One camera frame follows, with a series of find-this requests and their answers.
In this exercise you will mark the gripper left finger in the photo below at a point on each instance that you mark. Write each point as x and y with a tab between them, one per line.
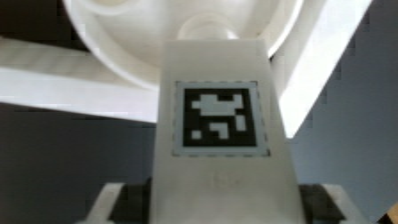
122	204

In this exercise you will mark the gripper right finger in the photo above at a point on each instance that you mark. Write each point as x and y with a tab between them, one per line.
330	207

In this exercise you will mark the white wall bar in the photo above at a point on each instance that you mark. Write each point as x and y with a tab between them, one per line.
309	55
54	78

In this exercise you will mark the white right wall bar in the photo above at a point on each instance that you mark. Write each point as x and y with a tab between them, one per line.
309	55

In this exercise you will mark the white front wall bar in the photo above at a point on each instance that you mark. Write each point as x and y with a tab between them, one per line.
54	78

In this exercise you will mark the white stool leg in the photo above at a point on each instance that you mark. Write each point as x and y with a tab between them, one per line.
225	179

